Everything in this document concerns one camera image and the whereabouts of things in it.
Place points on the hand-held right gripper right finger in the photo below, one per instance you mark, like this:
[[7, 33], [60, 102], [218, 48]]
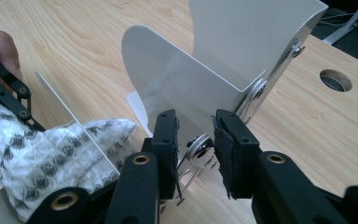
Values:
[[270, 186]]

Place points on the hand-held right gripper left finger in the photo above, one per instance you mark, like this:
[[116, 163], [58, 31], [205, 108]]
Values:
[[136, 186]]

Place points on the white black patterned knitted cloth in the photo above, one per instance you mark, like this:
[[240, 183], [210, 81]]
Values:
[[43, 155]]

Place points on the grey metal expandable rack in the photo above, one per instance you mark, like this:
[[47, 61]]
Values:
[[230, 40]]

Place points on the white desk frame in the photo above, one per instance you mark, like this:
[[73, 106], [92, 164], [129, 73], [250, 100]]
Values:
[[348, 26]]

